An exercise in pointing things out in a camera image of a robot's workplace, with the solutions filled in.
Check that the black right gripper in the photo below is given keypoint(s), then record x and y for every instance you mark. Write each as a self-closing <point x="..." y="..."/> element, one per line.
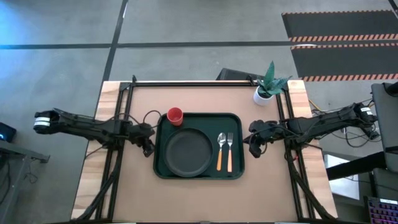
<point x="264" y="130"/>

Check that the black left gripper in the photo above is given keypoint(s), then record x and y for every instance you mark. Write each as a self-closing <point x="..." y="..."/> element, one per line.
<point x="141" y="133"/>

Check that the red plastic cup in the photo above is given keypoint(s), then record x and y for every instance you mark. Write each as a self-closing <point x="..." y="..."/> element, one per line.
<point x="175" y="116"/>

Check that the dark grey round plate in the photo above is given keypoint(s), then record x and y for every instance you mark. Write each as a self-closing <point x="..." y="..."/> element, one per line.
<point x="188" y="152"/>

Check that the dark green plastic tray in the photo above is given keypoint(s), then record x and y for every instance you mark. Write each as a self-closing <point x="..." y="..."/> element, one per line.
<point x="202" y="121"/>

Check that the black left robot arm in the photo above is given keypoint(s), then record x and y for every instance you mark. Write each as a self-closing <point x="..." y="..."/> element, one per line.
<point x="93" y="129"/>

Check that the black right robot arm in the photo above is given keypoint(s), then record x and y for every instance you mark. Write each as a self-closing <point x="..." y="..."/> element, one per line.
<point x="326" y="119"/>

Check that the white plant pot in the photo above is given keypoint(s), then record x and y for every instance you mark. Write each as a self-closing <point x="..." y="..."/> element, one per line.
<point x="259" y="100"/>

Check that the green artificial plant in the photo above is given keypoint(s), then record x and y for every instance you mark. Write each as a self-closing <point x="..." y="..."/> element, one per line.
<point x="270" y="82"/>

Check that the black box behind table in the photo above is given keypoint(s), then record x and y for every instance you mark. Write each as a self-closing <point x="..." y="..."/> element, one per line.
<point x="231" y="74"/>

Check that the black striped-edge floor mat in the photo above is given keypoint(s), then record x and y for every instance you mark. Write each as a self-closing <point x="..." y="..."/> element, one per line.
<point x="339" y="23"/>
<point x="345" y="60"/>

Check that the grey side desk top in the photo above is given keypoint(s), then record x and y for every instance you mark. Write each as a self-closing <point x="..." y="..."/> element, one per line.
<point x="388" y="124"/>

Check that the grey metal desk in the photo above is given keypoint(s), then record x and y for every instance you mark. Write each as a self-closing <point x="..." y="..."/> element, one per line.
<point x="15" y="152"/>

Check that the black computer tower blue lights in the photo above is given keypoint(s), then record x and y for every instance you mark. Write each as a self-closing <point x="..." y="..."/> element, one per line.
<point x="6" y="132"/>

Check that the backlit computer keyboard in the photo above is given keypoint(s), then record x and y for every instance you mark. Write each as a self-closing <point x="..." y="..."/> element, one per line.
<point x="384" y="213"/>

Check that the black metal table frame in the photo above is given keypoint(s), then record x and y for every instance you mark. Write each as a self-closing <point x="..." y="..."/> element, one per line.
<point x="186" y="83"/>

